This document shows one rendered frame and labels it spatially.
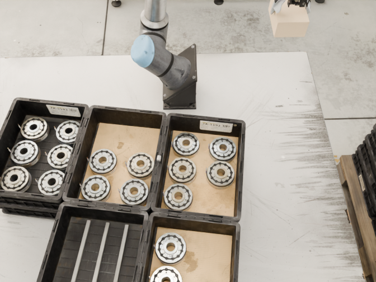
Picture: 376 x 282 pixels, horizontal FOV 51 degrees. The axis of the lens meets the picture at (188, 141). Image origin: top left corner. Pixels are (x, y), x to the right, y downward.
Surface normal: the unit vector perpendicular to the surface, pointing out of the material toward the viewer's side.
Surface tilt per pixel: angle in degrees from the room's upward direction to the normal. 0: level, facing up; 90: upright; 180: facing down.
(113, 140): 0
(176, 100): 90
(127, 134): 0
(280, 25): 90
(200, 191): 0
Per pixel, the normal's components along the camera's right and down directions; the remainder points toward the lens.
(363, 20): 0.01, -0.51
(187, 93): 0.02, 0.86
